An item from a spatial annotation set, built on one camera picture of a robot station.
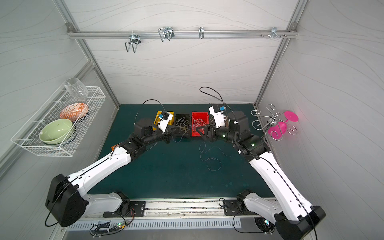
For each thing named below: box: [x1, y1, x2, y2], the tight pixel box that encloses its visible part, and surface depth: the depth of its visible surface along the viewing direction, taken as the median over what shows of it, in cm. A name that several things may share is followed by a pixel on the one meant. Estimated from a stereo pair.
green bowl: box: [39, 118, 76, 145], surface depth 62 cm
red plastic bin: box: [191, 112, 210, 137], surface depth 106 cm
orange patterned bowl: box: [59, 102, 89, 121], surface depth 72 cm
